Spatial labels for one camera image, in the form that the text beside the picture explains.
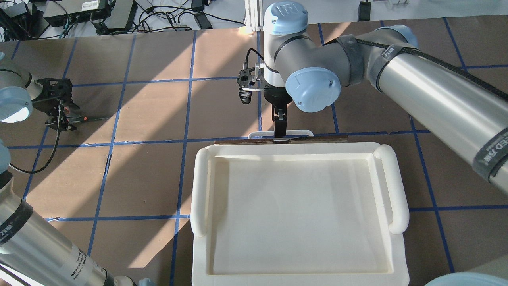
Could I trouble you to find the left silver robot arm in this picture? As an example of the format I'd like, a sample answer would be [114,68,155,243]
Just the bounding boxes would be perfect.
[1,53,134,286]

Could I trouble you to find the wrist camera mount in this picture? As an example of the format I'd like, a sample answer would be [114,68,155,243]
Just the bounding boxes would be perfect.
[236,61,265,104]

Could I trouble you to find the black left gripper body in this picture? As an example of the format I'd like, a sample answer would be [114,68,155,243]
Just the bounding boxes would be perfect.
[32,78,79,131]

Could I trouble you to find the brown paper table mat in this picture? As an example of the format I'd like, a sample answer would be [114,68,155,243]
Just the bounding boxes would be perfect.
[1,28,507,286]

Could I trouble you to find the white plastic tray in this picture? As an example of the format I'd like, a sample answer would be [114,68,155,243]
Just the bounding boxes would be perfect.
[190,142,410,286]

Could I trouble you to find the black power adapter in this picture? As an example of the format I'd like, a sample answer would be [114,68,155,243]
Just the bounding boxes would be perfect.
[358,0,371,22]

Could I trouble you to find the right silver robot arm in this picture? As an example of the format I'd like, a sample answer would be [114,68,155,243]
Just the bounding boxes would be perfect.
[262,1,508,192]

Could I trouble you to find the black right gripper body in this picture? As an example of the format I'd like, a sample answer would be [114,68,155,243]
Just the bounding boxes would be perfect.
[264,87,292,120]

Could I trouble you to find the orange white scissors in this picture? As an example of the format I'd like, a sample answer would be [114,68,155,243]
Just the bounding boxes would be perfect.
[64,107,111,124]

